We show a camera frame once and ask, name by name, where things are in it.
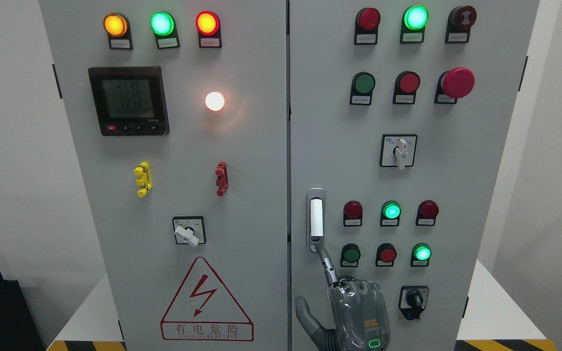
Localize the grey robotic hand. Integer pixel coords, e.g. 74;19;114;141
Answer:
295;242;390;351

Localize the silver door lock handle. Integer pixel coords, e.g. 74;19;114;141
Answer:
306;188;325;253

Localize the right grey cabinet door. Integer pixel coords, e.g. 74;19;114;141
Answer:
288;0;539;351

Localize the grey cabinet door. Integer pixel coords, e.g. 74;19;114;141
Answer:
40;0;288;351
288;0;539;351

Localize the left grey cabinet door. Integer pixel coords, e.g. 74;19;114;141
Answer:
40;0;288;351

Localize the red push button lower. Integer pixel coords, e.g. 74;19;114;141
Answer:
375;243;397;267

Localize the red push button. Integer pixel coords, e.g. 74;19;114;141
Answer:
375;243;397;267
392;71;420;105

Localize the lit green push button lower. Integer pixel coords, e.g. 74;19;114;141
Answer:
410;243;432;267

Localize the red indicator lamp middle left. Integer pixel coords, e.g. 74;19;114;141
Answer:
343;200;363;227

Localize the red indicator lamp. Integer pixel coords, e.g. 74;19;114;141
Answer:
343;200;363;227
353;7;381;46
415;200;440;226
196;10;221;48

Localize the green indicator lamp middle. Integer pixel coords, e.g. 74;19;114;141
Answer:
381;200;401;227

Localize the green indicator lamp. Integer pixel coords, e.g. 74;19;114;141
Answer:
400;5;429;44
150;11;181;50
381;200;401;227

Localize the red indicator lamp middle right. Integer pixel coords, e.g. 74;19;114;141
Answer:
415;200;440;226

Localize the white platform with hazard stripes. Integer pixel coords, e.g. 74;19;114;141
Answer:
48;262;556;351

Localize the red electric hazard warning sticker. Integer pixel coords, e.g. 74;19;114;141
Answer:
160;257;254;342

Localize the red terminal connector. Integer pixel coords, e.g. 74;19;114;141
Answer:
216;161;228;197

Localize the green push button upper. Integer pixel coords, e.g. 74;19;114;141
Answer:
349;71;376;106

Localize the red push button upper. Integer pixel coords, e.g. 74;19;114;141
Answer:
392;71;420;105

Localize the red emergency stop mushroom button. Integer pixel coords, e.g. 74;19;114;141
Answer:
434;67;475;104

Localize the white glowing indicator lamp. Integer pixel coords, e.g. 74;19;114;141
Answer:
205;91;225;112

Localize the yellow terminal connector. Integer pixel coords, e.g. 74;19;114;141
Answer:
133;161;152;197

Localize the red indicator lamp top right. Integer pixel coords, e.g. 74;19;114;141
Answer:
353;7;381;46

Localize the green indicator lamp top right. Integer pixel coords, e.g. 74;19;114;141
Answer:
400;5;429;44

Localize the dark red buzzer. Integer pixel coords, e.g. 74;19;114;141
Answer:
444;6;477;44

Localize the black digital power meter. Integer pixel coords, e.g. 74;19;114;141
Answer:
88;66;170;136

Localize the red indicator lamp top left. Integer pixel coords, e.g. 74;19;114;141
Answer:
196;10;221;48

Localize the black box with antenna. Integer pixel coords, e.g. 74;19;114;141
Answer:
0;272;45;351

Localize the green indicator lamp top left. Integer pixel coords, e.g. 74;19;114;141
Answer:
150;11;181;50

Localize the yellow indicator lamp top left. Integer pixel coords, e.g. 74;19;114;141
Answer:
103;13;133;50

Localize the black rotary selector switch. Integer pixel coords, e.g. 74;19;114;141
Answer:
399;285;430;321

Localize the upper right white selector switch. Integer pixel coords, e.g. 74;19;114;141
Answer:
379;134;419;170

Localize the left door white selector switch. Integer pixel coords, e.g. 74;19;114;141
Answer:
172;216;207;247

